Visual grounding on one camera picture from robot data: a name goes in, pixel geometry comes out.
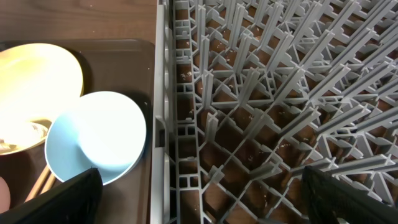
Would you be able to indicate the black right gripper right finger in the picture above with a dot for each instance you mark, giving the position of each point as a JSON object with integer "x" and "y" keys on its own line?
{"x": 327, "y": 200}

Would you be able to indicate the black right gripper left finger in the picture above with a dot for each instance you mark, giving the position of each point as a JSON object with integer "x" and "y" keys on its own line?
{"x": 74, "y": 201}

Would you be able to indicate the pink rice bowl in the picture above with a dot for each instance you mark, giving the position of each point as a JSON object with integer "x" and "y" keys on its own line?
{"x": 5, "y": 197}

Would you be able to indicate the grey plastic dishwasher rack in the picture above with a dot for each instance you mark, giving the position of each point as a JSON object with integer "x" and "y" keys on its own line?
{"x": 248, "y": 93}

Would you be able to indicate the right wooden chopstick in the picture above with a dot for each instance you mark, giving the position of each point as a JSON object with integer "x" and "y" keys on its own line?
{"x": 48, "y": 184}

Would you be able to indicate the wooden chopstick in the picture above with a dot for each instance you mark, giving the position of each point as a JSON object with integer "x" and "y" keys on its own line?
{"x": 48, "y": 184}
{"x": 36, "y": 189}

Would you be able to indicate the left wooden chopstick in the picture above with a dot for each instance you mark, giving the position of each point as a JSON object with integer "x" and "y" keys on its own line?
{"x": 36, "y": 189}

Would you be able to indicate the light blue bowl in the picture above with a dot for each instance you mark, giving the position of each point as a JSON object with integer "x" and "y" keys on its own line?
{"x": 105, "y": 130}

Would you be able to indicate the yellow plate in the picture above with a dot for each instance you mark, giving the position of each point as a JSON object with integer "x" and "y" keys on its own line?
{"x": 38, "y": 81}

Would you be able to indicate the dark brown serving tray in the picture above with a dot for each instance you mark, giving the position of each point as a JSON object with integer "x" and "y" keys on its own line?
{"x": 125, "y": 66}

